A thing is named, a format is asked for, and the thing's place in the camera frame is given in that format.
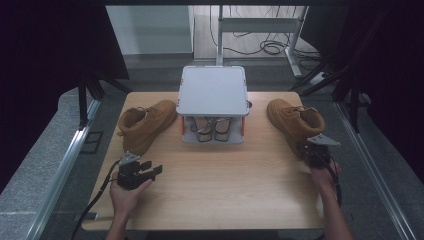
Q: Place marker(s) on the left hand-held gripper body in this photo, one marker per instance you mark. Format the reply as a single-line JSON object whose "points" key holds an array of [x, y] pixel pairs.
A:
{"points": [[130, 176]]}

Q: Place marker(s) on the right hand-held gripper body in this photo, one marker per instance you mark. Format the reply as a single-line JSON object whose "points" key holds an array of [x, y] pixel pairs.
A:
{"points": [[316, 156]]}

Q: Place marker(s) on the tan suede boot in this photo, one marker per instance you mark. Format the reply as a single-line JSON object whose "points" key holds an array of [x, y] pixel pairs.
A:
{"points": [[150, 126], [290, 121]]}

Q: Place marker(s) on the person's right hand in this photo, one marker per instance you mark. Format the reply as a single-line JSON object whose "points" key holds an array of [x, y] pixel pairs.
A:
{"points": [[325, 178]]}

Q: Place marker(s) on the person's left hand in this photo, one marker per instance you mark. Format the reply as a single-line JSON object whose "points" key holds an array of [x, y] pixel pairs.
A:
{"points": [[125, 200]]}

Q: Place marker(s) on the black metal stand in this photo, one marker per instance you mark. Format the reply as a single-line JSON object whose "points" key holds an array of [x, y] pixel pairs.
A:
{"points": [[83, 100], [353, 100]]}

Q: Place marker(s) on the white power strip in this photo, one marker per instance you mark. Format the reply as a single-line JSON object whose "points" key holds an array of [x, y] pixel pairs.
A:
{"points": [[318, 78]]}

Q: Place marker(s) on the white panel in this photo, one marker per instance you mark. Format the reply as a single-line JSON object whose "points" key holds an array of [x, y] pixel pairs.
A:
{"points": [[150, 30]]}

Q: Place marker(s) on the aluminium rail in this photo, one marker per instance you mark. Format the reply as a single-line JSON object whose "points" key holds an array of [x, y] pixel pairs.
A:
{"points": [[58, 180], [373, 173]]}

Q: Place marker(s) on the white metal desk frame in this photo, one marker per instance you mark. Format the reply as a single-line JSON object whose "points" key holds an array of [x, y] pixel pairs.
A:
{"points": [[258, 25]]}

